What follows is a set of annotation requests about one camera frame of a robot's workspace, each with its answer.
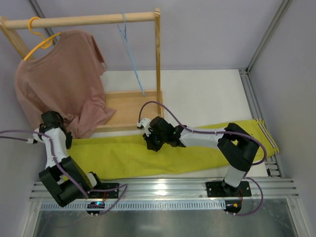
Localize yellow-green trousers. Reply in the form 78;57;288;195
63;118;280;182

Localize light blue wire hanger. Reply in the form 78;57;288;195
117;13;146;97

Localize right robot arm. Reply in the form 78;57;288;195
137;116;267;197

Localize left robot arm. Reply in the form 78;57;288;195
38;111;101;207

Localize yellow plastic hanger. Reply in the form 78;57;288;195
23;16;61;61

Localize wooden clothes rack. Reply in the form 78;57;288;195
0;8;163;133

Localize pink t-shirt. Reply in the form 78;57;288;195
14;30;116;138

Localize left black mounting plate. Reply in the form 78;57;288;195
88;182;119;199

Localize black mounting plate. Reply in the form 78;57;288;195
205;181;252;198
88;182;119;199

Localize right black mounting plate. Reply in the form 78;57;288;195
205;181;252;198

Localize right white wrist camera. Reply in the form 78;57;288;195
137;118;151;137

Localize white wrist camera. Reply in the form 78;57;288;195
137;118;151;137
27;128;44;144

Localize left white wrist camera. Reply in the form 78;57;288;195
27;128;44;144

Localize slotted cable duct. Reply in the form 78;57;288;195
40;199;226;211

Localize aluminium frame profile right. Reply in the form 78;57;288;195
238;0;293;177

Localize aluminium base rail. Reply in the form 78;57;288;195
29;178;299;201

